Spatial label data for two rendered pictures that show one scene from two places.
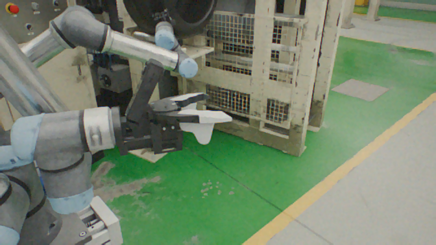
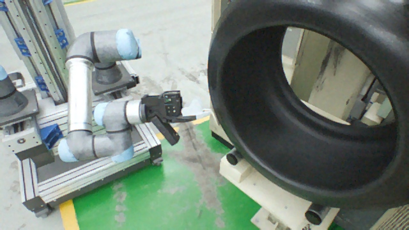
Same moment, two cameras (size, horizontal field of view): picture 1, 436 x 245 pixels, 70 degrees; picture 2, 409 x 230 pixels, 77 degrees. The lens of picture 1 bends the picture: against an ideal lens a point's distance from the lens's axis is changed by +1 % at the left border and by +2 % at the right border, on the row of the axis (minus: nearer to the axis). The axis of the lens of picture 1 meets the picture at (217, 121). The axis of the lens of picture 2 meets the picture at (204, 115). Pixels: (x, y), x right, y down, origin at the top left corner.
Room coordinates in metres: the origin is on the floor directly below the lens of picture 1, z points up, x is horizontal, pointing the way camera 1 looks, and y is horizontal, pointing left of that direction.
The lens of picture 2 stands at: (1.69, -0.33, 1.57)
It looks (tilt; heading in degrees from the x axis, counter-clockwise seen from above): 43 degrees down; 101
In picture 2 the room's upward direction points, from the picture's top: straight up
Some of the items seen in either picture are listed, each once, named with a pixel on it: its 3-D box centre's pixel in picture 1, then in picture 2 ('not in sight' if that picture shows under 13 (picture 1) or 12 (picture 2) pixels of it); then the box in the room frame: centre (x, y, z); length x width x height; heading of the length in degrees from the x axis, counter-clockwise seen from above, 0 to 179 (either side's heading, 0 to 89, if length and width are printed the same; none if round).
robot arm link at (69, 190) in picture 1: (69, 175); not in sight; (0.48, 0.28, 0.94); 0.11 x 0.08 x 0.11; 17
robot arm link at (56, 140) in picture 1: (54, 137); not in sight; (0.46, 0.28, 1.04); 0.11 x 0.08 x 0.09; 107
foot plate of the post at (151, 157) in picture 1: (152, 146); (281, 218); (2.01, 0.50, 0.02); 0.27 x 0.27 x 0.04; 57
